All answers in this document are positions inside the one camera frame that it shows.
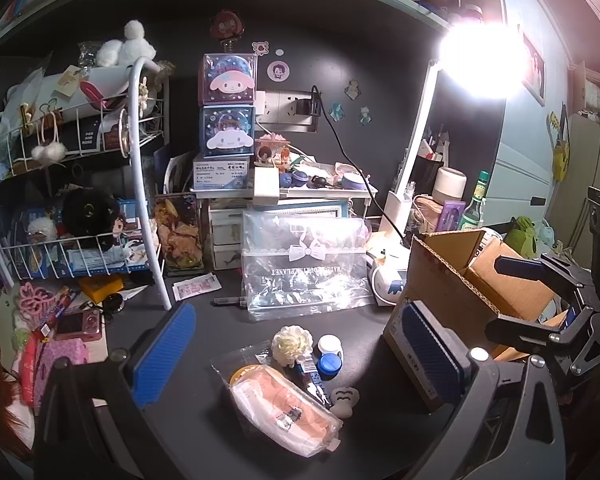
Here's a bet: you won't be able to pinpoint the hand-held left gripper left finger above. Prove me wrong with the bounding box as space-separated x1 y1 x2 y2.
32 302 197 480

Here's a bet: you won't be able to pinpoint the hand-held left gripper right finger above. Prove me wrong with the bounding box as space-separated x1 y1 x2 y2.
402 300 567 480

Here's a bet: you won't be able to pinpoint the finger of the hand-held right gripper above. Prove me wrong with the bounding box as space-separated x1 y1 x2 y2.
495 252 588 301
484 305 600 396

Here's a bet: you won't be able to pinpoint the brown cardboard box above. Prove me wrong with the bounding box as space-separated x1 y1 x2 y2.
382 229 571 413

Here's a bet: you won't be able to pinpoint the grey paw-shaped charm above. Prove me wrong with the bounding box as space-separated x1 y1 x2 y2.
329 386 359 418

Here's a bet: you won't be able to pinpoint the pink packet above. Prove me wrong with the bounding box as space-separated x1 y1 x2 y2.
39 339 89 407

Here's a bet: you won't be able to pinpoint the white and blue lens case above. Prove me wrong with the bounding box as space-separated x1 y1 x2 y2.
316 334 345 380

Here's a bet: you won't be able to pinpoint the pink plush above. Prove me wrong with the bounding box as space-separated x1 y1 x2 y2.
211 345 344 458

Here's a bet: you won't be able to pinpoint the white flower scrunchie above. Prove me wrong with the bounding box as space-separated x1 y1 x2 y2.
271 325 314 365

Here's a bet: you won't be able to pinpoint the green frog plush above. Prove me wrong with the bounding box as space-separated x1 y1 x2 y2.
510 216 538 258

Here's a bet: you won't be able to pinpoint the black round case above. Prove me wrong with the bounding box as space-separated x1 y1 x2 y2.
101 292 126 316

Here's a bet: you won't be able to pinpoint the white and pink sachet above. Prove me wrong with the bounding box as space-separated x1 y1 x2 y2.
172 272 222 302

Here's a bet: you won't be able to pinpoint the green glass bottle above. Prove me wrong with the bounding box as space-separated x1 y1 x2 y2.
457 170 490 231

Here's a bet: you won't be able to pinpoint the beige cabinet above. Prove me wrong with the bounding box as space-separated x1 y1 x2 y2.
567 60 600 191

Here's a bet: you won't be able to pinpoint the yellow hanging bag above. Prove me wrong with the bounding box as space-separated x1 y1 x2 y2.
547 102 573 181

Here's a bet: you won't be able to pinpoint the purple box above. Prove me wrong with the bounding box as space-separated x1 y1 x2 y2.
440 200 466 233

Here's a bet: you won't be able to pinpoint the white bowl with blue print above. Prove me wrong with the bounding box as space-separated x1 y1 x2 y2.
370 255 411 306

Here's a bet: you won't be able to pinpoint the orange box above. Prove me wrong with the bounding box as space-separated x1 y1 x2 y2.
78 276 123 303

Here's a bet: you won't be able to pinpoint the white cup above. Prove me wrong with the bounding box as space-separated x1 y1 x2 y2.
432 166 467 206

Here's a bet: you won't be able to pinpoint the striped candy bar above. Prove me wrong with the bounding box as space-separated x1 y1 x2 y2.
40 287 77 341

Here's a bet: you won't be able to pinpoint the snack bag with brown print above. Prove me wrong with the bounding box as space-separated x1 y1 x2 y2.
152 192 206 277

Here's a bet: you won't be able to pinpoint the black pen holder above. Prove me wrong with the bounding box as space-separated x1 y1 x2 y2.
415 152 448 196

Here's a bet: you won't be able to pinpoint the red snack packet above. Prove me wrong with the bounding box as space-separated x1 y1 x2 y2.
20 332 43 406

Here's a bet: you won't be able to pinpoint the small white drawer unit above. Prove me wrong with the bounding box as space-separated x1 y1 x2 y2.
207 200 248 271

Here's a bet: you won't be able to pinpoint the white desk lamp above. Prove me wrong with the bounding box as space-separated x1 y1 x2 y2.
380 25 526 251

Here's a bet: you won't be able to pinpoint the pink flower-shaped ornament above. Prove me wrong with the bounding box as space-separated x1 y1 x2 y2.
17 282 56 313

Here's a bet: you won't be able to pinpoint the clear plastic bag with bow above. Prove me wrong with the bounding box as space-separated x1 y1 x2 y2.
241 210 376 322

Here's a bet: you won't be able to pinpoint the black plush toy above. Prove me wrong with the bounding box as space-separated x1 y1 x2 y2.
61 187 121 251

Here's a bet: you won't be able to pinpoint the white medicine box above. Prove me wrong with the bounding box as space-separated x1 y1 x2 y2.
192 154 253 192

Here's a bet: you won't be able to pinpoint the white desk riser shelf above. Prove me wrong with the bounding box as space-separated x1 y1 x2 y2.
189 180 379 211

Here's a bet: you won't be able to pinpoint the blue framed board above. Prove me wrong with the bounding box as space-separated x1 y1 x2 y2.
250 200 351 221

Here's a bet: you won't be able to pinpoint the small white carton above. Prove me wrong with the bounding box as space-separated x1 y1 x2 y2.
253 166 281 198

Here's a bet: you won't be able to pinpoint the small character standees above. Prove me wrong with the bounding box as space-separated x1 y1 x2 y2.
255 132 293 167

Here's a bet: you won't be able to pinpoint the white pompom pair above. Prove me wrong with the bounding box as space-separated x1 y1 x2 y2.
30 142 66 166

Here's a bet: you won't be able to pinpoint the blue character box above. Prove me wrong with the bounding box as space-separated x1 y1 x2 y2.
201 105 256 156

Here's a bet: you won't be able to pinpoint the pink character box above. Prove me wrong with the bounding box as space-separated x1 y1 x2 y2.
202 53 257 107

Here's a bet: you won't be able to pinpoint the white bunny plush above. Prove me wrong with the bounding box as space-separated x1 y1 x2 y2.
95 20 158 68

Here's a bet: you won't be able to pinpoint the spring head figure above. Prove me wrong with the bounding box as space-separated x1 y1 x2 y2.
210 10 245 53

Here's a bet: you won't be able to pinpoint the white wire rack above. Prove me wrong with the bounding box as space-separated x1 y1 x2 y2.
0 55 173 311

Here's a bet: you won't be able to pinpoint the pink compact camera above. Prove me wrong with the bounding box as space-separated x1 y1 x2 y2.
55 309 103 343

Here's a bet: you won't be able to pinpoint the framed wall picture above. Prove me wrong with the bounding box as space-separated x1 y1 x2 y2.
520 32 547 106

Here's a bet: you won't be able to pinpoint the black cable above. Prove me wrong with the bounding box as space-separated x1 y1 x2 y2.
310 85 418 251

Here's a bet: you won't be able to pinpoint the white wall power outlet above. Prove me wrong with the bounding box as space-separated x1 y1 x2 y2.
256 91 313 123

